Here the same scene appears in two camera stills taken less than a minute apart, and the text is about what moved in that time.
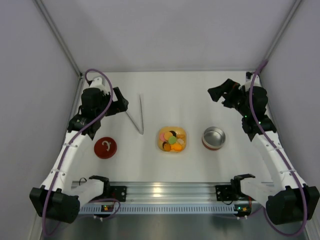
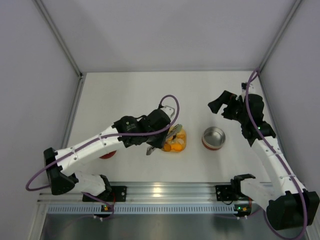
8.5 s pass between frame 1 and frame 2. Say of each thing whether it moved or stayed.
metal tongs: moved
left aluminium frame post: stayed
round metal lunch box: stayed
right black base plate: stayed
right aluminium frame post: stayed
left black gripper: moved
